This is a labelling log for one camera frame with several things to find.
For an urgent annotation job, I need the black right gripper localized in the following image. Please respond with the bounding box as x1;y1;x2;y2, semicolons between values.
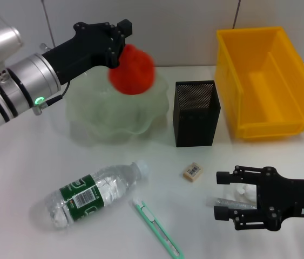
213;165;304;231

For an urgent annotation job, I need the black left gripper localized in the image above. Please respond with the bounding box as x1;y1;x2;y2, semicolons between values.
42;19;134;85

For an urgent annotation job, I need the white paper ball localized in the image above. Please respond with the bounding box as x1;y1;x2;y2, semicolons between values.
223;183;258;203

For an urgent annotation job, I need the silver glitter pen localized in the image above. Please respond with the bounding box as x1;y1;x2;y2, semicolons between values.
212;198;258;210

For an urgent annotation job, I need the orange fruit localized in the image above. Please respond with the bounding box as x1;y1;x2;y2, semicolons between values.
108;44;157;96

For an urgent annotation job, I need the green utility knife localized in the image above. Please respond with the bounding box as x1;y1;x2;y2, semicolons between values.
132;198;185;259

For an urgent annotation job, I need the clear green-label water bottle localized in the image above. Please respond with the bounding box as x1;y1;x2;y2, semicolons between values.
30;159;150;231

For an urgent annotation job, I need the beige eraser with barcode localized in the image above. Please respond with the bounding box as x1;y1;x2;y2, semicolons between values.
183;162;204;182

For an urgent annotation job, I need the green glass fruit plate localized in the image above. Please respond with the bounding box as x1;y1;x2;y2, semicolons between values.
65;67;170;144

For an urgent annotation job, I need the black mesh pen holder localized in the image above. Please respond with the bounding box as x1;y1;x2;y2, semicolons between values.
172;80;222;148

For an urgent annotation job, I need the yellow plastic bin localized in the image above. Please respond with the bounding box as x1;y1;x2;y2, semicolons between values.
215;26;304;141

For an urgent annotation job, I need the left arm connector cable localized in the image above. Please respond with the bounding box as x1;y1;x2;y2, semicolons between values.
33;80;71;116

